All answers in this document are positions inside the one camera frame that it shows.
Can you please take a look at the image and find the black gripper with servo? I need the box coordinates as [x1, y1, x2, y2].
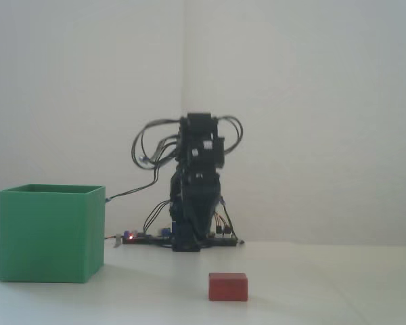
[179, 162, 221, 243]

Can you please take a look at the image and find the red rectangular block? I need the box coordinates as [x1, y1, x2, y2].
[208, 272, 250, 301]

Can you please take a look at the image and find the green square plastic bin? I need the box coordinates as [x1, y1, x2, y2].
[0, 183, 106, 284]

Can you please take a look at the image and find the blue circuit board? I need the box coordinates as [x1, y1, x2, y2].
[122, 228, 173, 240]

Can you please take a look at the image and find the coloured jumper wire bundle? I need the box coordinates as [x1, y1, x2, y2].
[213, 199, 240, 243]

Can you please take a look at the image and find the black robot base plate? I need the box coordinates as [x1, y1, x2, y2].
[121, 235, 240, 248]

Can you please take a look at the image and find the black cable with blue connector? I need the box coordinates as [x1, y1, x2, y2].
[104, 169, 158, 203]

